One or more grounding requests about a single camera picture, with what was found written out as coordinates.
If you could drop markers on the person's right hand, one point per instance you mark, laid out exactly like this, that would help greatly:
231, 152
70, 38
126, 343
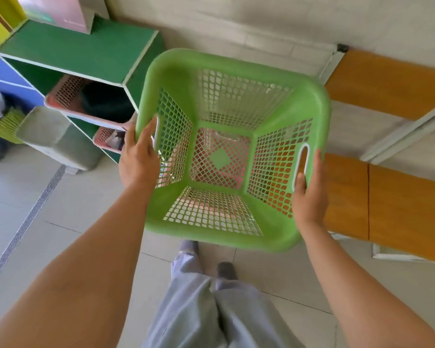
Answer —
311, 206

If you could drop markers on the person's left hand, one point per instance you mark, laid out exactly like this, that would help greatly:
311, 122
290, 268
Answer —
139, 164

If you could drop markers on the person's right thumb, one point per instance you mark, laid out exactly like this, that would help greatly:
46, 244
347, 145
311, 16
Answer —
300, 186

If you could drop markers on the person's left thumb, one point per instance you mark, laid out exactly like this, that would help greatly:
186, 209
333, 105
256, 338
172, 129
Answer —
149, 135

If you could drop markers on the green plastic mesh basket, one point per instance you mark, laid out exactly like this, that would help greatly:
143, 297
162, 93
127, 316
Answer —
282, 105

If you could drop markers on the person's right forearm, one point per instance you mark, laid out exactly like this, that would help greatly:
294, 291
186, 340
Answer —
355, 289

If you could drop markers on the person's left forearm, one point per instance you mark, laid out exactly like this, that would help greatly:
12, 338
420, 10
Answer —
83, 264

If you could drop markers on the grey cloth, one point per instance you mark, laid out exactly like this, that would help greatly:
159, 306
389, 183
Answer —
116, 140

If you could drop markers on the small pink mesh basket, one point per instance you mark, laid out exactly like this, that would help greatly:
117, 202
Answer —
100, 138

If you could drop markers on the black cloth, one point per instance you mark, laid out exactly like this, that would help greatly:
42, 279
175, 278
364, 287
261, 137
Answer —
107, 103

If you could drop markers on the grey pedal bin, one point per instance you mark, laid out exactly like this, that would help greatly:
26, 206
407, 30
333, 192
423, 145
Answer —
54, 135

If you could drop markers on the large pink mesh basket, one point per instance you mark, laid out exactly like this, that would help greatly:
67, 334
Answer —
63, 91

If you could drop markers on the green shelf cabinet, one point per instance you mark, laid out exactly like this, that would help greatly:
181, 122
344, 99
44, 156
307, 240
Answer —
90, 50

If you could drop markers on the person's right grey shoe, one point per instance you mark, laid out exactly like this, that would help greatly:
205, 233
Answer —
226, 271

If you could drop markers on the person's grey shoe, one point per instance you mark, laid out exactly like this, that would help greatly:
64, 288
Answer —
188, 247
226, 271

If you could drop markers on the person's left grey shoe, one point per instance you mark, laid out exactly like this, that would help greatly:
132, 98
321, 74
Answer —
188, 247

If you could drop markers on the pink cardboard box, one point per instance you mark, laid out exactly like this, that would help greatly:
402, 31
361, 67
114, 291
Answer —
58, 10

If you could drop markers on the blue cabinet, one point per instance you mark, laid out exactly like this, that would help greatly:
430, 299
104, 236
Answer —
5, 74

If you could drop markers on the light grey trousers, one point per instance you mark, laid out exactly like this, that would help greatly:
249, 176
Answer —
203, 315

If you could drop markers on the yellow cabinet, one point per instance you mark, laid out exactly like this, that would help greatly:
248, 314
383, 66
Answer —
0, 18

